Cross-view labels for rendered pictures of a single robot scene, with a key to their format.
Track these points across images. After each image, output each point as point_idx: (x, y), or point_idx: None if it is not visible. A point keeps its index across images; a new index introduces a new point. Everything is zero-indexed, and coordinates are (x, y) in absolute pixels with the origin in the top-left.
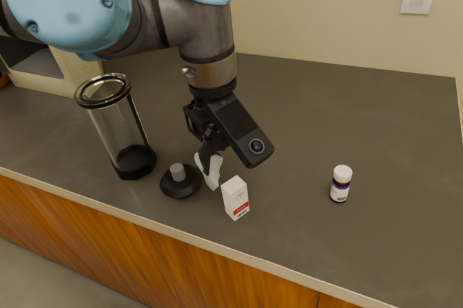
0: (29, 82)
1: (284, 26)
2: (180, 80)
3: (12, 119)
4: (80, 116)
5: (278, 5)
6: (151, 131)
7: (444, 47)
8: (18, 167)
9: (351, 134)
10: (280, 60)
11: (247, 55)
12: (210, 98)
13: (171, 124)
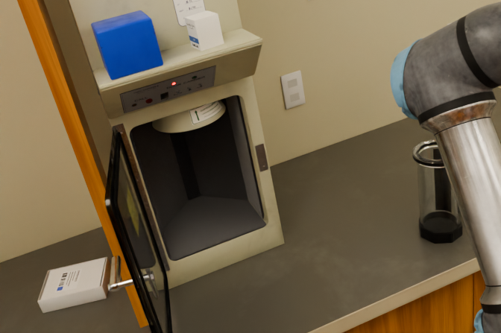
0: (201, 264)
1: (369, 100)
2: (337, 181)
3: (248, 300)
4: (314, 249)
5: (361, 84)
6: (399, 213)
7: None
8: (357, 305)
9: None
10: (379, 129)
11: (347, 141)
12: None
13: (402, 201)
